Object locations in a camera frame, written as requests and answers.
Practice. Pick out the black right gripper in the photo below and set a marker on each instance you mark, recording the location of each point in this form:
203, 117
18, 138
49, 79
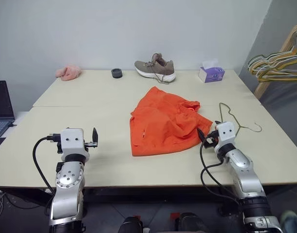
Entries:
210, 140

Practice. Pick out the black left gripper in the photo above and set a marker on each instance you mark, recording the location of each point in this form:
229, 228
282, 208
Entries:
90, 144

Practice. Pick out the orange shorts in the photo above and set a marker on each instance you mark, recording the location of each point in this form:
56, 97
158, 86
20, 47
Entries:
163, 121

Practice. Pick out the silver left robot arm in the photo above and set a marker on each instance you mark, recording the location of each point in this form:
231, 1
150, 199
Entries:
67, 179

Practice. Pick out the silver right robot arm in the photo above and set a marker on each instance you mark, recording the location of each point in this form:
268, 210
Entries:
243, 170

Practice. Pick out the purple and white tissue box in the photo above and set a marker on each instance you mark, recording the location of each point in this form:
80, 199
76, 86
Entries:
211, 74

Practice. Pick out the black round puck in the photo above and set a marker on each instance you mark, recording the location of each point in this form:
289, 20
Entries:
117, 73

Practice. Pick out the pink fluffy cloth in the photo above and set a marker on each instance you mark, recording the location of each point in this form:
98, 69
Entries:
68, 72

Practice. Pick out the taupe sneaker with white sole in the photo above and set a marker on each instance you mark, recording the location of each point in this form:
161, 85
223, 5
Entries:
154, 68

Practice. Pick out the dark rounded robot knee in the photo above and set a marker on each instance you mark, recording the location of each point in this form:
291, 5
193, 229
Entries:
131, 224
191, 223

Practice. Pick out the dark laptop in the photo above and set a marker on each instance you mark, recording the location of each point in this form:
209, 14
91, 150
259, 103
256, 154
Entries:
1, 104

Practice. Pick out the wooden clothes rack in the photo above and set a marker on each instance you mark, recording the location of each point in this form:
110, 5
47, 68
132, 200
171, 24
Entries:
285, 42

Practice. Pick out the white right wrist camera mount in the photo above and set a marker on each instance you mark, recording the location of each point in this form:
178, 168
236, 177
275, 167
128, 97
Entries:
225, 134

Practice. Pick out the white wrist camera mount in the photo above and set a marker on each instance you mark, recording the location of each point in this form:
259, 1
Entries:
225, 134
70, 142

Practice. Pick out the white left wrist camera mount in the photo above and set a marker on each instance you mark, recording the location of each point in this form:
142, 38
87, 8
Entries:
70, 142

